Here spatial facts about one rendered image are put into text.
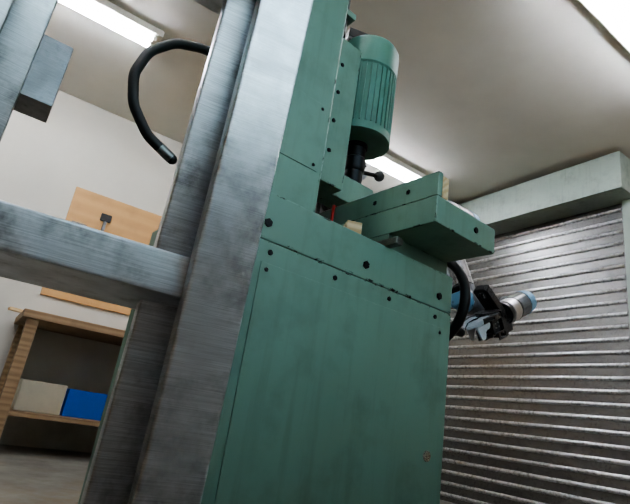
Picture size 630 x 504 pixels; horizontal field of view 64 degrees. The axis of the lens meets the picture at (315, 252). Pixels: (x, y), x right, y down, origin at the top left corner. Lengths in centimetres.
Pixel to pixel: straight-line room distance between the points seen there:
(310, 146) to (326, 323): 42
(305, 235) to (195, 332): 64
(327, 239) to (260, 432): 36
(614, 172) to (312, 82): 334
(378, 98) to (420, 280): 53
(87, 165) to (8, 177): 58
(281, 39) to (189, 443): 26
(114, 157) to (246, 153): 434
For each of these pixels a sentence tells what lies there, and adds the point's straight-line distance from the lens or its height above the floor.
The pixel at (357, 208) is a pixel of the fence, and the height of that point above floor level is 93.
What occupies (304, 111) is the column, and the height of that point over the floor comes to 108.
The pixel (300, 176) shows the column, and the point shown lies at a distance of 109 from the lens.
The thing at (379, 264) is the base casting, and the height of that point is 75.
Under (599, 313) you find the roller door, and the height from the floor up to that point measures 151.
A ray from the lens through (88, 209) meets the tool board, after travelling 444.
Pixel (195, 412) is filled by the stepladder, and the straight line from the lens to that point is 30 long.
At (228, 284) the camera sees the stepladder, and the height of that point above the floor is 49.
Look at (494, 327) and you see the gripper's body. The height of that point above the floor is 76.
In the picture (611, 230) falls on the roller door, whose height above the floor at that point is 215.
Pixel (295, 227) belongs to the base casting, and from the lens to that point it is 90.
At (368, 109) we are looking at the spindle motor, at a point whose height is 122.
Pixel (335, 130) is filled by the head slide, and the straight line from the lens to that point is 126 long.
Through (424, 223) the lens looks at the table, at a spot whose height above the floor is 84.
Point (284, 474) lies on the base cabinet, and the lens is 88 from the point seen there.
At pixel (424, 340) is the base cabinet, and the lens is 111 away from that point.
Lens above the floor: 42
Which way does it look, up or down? 19 degrees up
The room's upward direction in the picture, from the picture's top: 9 degrees clockwise
